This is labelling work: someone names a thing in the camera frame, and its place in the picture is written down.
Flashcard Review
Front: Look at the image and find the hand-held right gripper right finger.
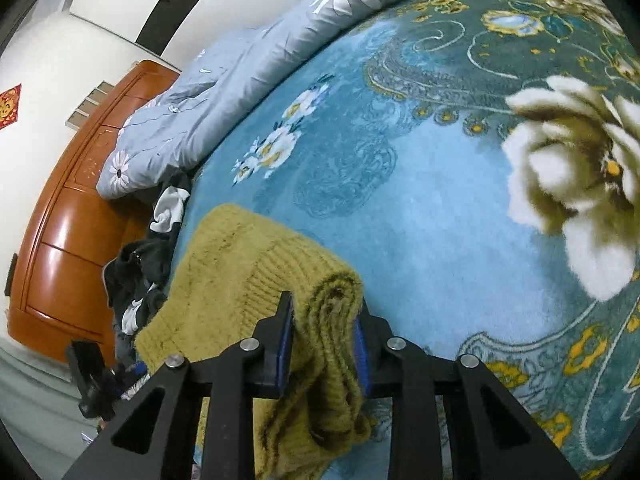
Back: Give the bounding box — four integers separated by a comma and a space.
352, 300, 583, 480

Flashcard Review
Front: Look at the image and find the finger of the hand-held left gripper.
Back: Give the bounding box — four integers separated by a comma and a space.
112, 360, 150, 403

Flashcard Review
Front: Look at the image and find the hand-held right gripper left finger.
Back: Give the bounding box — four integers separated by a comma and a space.
62, 290, 296, 480

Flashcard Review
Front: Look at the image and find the olive green knit sweater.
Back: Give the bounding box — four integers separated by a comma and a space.
134, 203, 373, 480

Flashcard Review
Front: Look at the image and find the dark grey garment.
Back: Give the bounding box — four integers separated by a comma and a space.
112, 325, 151, 376

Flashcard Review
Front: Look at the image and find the black and white striped garment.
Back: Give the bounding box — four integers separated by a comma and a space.
117, 295, 168, 336

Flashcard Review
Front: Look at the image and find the wooden headboard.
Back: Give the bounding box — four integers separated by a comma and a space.
6, 59, 183, 366

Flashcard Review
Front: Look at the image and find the teal floral blanket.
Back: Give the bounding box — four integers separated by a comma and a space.
172, 0, 640, 480

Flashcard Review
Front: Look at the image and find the white cloth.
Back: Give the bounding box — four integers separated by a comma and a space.
150, 186, 190, 234

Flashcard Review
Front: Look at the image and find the light blue floral quilt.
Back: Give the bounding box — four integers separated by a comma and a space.
95, 0, 566, 201

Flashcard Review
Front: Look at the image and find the white wardrobe with black stripe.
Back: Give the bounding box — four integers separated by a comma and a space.
67, 0, 321, 61

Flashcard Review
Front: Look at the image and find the dark wall fixture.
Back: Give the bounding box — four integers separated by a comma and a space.
4, 254, 19, 297

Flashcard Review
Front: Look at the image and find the red wall decoration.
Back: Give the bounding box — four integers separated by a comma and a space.
0, 84, 23, 131

